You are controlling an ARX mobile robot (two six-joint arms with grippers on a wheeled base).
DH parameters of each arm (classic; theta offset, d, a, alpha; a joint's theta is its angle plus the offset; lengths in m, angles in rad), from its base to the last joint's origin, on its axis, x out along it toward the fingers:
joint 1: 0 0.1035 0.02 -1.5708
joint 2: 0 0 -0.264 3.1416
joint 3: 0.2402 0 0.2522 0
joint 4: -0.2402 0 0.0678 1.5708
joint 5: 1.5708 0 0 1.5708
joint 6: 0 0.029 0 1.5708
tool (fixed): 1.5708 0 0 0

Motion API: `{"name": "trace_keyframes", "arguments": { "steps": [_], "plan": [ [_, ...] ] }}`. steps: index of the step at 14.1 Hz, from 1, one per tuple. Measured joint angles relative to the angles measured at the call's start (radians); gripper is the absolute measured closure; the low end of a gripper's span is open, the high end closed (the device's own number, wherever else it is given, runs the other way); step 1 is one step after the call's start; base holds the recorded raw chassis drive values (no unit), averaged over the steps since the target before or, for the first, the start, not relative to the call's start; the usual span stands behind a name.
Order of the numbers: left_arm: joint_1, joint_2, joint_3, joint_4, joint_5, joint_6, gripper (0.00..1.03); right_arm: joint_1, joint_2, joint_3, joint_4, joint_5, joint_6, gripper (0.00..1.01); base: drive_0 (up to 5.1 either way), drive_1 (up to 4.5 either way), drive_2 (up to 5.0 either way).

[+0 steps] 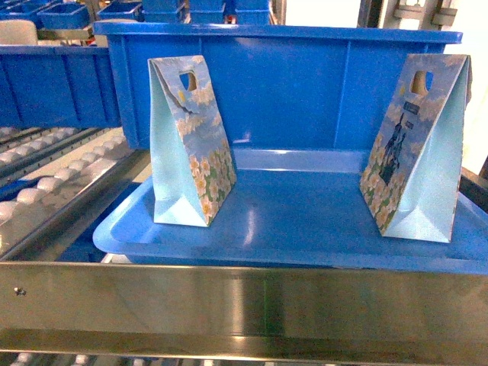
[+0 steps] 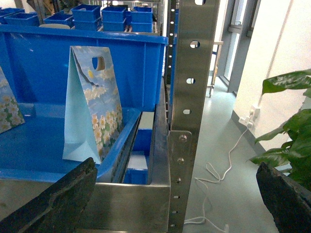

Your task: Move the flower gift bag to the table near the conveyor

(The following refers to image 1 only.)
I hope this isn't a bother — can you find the white roller conveyor track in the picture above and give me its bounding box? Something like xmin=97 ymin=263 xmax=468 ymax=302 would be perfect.
xmin=0 ymin=133 xmax=129 ymax=230

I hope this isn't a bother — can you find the large blue crate behind tray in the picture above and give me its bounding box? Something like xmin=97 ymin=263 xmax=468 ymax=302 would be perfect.
xmin=95 ymin=22 xmax=462 ymax=150

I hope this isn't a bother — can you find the blue crate on left lane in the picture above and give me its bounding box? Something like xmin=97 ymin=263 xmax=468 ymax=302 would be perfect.
xmin=1 ymin=46 xmax=121 ymax=129

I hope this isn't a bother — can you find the flower gift bag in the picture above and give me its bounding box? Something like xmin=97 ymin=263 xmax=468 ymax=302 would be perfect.
xmin=360 ymin=54 xmax=472 ymax=242
xmin=148 ymin=55 xmax=237 ymax=227

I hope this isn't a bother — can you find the steel front shelf rail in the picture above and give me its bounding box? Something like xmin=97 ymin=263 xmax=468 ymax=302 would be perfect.
xmin=1 ymin=262 xmax=487 ymax=365

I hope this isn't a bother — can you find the blue plastic tray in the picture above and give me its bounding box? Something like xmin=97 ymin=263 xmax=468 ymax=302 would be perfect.
xmin=93 ymin=149 xmax=487 ymax=275

